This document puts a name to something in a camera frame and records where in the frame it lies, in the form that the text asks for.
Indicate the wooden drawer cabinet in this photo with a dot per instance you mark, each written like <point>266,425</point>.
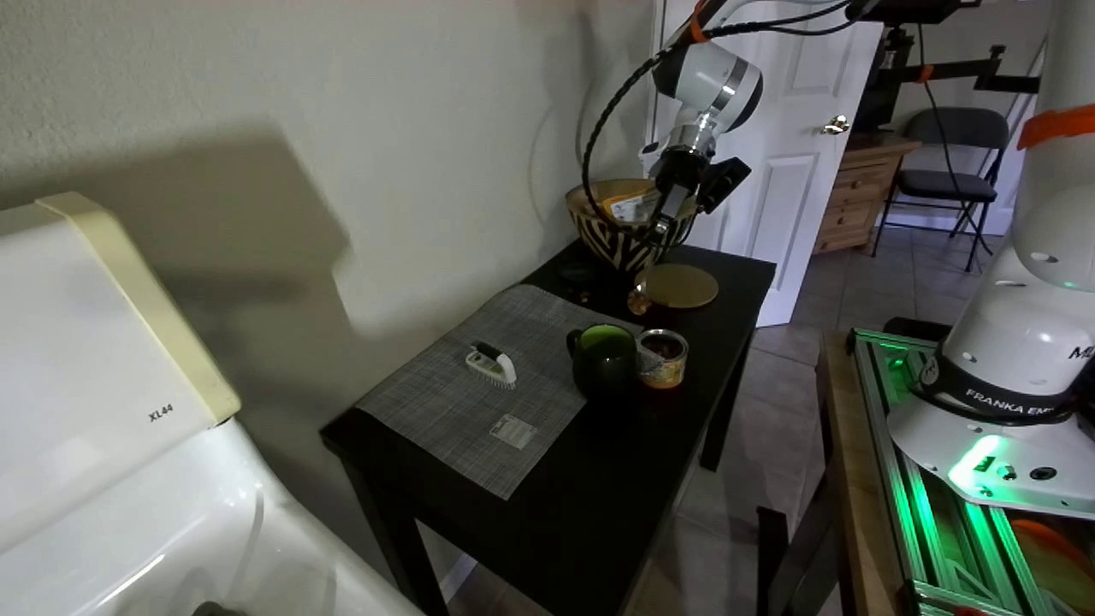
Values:
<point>861,194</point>

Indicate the small yellow tin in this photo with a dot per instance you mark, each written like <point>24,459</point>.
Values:
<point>661,358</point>

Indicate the black side table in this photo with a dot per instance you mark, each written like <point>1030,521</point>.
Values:
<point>582,521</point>

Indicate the silver spoon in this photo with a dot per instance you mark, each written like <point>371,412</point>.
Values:
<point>637,299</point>

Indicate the green lit aluminium frame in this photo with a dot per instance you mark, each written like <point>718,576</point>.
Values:
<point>960,554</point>

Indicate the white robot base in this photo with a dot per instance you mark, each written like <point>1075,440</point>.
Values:
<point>995,412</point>

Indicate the grey woven placemat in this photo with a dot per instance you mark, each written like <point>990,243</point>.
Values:
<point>483,430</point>

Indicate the small white black object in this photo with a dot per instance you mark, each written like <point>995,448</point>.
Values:
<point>492,365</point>

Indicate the white toilet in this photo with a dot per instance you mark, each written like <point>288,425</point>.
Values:
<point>127,488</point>

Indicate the black folding chair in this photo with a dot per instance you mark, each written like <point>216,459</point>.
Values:
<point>974,194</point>

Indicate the round cork coaster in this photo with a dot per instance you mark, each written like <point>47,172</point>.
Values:
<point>683,286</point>

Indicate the white door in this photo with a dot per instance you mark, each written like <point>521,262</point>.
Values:
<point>796,142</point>

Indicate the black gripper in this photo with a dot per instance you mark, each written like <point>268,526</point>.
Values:
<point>686,187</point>

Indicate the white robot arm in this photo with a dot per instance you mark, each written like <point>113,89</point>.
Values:
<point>712,88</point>

